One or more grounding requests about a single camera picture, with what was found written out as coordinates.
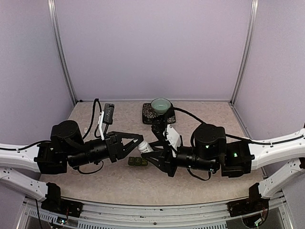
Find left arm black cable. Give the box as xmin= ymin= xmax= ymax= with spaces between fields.
xmin=82 ymin=98 xmax=101 ymax=140

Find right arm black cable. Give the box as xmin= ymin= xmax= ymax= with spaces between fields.
xmin=163 ymin=107 xmax=305 ymax=146

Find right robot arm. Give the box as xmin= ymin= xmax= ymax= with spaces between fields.
xmin=138 ymin=124 xmax=305 ymax=212

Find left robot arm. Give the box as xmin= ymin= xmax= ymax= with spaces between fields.
xmin=0 ymin=120 xmax=143 ymax=212

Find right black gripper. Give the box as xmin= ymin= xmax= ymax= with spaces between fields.
xmin=141 ymin=141 xmax=218 ymax=179

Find black floral square plate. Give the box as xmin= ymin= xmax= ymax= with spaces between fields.
xmin=142 ymin=103 xmax=176 ymax=125

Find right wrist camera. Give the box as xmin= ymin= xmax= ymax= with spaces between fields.
xmin=152 ymin=120 xmax=183 ymax=152

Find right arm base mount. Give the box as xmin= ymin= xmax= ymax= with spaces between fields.
xmin=227 ymin=183 xmax=269 ymax=217

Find green three-compartment pill box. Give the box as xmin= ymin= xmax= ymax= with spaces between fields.
xmin=128 ymin=156 xmax=148 ymax=167

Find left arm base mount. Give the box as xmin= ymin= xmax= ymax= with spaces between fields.
xmin=41 ymin=182 xmax=83 ymax=218

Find right aluminium frame post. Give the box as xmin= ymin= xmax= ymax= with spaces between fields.
xmin=230 ymin=0 xmax=259 ymax=105

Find celadon green bowl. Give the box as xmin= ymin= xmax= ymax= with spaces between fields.
xmin=151 ymin=98 xmax=172 ymax=115

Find front aluminium rail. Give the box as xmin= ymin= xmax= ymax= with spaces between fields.
xmin=19 ymin=188 xmax=294 ymax=229

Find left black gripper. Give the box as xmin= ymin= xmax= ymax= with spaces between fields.
xmin=67 ymin=132 xmax=144 ymax=168

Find aluminium frame post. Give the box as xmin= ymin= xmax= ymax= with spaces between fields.
xmin=230 ymin=0 xmax=259 ymax=105
xmin=47 ymin=0 xmax=78 ymax=106

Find white pill bottle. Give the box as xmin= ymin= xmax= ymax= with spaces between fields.
xmin=137 ymin=141 xmax=153 ymax=154

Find left aluminium frame post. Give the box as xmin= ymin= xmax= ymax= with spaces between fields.
xmin=47 ymin=0 xmax=78 ymax=106

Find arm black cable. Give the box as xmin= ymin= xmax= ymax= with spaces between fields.
xmin=163 ymin=107 xmax=305 ymax=146
xmin=82 ymin=98 xmax=101 ymax=140

